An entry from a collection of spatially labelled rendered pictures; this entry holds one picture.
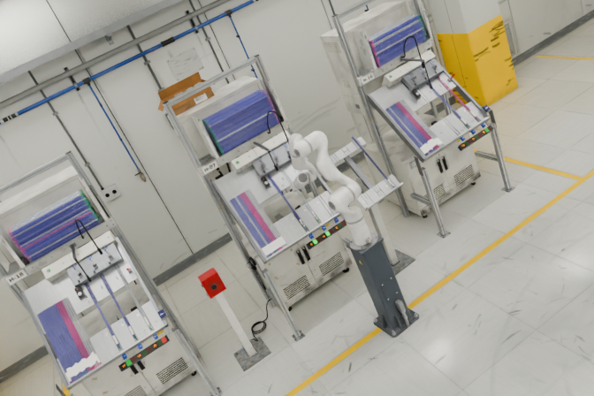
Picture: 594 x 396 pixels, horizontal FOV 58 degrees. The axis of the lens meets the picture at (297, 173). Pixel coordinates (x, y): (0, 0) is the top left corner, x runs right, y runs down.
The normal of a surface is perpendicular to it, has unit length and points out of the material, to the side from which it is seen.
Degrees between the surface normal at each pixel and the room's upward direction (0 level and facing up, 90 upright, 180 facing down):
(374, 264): 90
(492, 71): 90
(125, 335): 47
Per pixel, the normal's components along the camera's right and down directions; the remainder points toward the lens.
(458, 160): 0.43, 0.22
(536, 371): -0.37, -0.84
